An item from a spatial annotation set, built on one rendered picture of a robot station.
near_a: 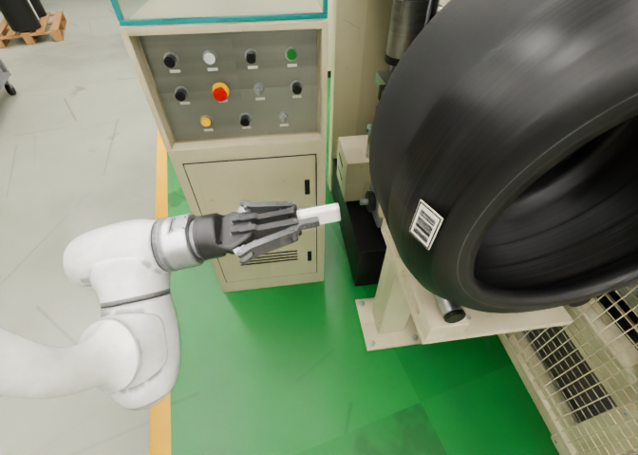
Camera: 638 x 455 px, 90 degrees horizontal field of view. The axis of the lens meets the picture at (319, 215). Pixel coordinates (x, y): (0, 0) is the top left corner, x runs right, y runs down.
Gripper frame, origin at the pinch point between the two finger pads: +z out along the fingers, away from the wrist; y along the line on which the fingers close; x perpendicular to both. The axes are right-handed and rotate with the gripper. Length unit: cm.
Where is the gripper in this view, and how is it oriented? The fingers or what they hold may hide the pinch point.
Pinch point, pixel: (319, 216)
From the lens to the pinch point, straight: 53.4
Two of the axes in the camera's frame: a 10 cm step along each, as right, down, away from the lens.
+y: -1.3, -7.0, 7.0
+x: 1.4, 6.9, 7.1
